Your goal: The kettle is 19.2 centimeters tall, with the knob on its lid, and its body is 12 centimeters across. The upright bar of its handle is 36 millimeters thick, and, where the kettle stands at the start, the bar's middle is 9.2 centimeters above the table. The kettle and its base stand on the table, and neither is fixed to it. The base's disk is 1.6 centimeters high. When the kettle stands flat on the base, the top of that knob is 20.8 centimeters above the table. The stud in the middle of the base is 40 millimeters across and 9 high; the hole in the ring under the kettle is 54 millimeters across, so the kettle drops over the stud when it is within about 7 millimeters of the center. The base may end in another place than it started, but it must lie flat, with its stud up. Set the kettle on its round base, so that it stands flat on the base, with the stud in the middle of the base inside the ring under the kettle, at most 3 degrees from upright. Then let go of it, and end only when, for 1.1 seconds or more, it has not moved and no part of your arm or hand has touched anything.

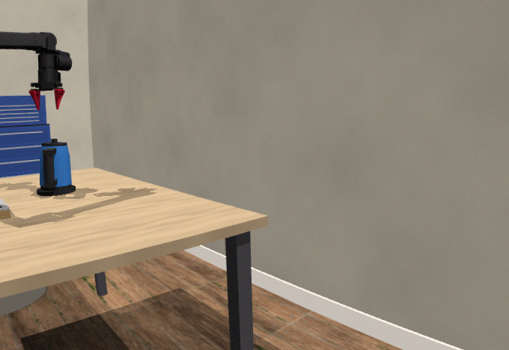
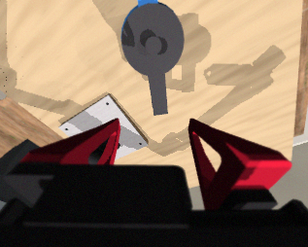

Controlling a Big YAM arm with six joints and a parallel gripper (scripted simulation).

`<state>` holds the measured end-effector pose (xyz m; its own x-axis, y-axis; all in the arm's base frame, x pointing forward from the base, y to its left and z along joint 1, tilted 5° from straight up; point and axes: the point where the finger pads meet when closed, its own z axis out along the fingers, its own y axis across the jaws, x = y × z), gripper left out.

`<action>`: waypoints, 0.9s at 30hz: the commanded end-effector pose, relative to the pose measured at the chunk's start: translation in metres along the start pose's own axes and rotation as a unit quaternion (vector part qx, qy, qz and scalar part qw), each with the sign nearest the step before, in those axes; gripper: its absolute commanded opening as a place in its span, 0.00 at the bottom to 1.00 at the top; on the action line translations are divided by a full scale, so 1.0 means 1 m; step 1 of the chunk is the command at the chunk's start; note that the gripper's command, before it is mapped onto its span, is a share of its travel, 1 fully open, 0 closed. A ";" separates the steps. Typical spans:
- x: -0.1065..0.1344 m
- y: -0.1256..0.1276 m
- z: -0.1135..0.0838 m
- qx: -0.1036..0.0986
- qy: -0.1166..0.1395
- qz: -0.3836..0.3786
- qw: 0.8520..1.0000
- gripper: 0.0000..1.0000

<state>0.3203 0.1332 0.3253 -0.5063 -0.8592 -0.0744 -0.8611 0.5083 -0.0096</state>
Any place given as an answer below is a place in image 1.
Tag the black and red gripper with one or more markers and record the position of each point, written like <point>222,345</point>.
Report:
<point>46,82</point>

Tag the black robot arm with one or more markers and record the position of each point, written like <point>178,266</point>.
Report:
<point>42,43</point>

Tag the blue kettle with black lid and handle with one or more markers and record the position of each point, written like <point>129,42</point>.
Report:
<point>60,165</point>

